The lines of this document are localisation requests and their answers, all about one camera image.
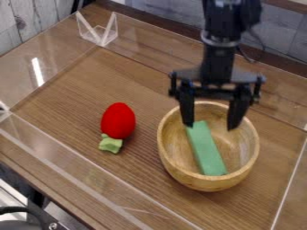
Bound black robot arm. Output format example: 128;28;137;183
169;0;265;129

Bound black metal stand base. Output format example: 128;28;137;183
0;190;69;230

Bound clear acrylic corner bracket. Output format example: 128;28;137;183
76;12;118;47

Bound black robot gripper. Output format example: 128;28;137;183
169;46;265;130

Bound brown wooden bowl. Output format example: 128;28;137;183
157;102;260;192

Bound green rectangular stick block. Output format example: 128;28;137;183
185;120;228;176

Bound clear acrylic tray wall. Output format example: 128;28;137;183
0;108;201;230

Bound red plush strawberry toy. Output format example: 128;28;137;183
98;102;136;154

